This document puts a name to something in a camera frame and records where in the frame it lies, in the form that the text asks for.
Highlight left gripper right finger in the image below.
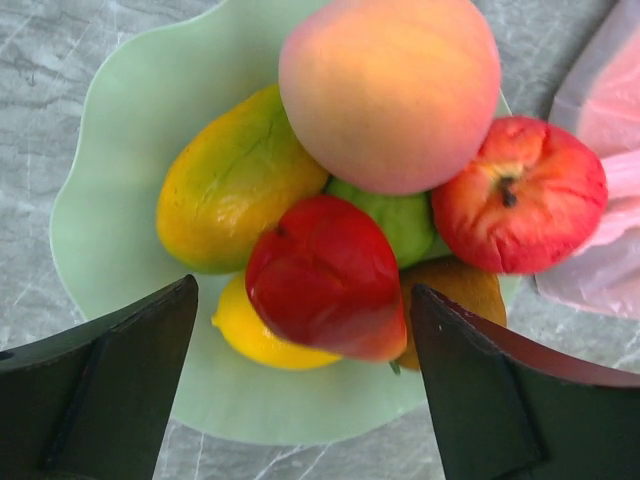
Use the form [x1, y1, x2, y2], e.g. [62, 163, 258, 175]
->
[410, 284, 639, 480]

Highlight pink tied plastic bag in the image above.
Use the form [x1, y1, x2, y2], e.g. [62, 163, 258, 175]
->
[535, 1, 639, 319]

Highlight orange fake peach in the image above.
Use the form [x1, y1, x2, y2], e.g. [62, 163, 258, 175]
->
[278, 1, 501, 194]

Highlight small orange fake fruit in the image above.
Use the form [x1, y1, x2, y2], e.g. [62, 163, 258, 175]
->
[396, 256, 507, 371]

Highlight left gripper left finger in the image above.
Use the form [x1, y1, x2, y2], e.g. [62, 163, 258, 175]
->
[1, 275, 198, 479]

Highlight light green plate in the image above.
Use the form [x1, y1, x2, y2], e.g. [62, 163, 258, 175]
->
[50, 0, 426, 445]

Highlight yellow fake lemon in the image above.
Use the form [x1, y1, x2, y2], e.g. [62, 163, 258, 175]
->
[211, 271, 341, 371]

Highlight red fake fruit top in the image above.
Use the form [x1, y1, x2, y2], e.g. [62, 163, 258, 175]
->
[430, 116, 609, 274]

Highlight red fake fruit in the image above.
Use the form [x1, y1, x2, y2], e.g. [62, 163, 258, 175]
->
[430, 116, 609, 274]
[245, 194, 407, 362]

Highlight orange green fake mango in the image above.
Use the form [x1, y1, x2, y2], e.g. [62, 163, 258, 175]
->
[156, 84, 329, 274]

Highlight red fake fruit front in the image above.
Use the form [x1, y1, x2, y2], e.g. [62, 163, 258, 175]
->
[245, 194, 407, 362]

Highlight green fake lime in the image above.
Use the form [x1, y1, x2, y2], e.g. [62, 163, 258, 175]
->
[325, 178, 436, 269]

